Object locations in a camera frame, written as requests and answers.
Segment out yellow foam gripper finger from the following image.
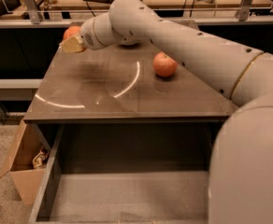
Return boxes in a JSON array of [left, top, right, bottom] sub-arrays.
[[60, 34, 86, 53]]

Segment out open grey top drawer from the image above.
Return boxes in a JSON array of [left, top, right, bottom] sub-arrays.
[[29, 123, 210, 224]]

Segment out cardboard box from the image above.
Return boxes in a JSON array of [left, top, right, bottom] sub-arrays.
[[0, 120, 50, 205]]

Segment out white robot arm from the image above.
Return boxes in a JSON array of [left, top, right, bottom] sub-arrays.
[[61, 0, 273, 224]]

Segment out crumpled item in box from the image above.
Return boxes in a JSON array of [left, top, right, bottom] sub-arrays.
[[32, 147, 50, 169]]

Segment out grey cabinet with glass top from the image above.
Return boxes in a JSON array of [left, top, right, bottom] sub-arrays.
[[22, 19, 238, 154]]

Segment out orange fruit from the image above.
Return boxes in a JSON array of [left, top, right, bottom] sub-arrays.
[[63, 26, 80, 40]]

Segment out red apple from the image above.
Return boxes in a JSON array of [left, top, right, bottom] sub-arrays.
[[152, 52, 178, 77]]

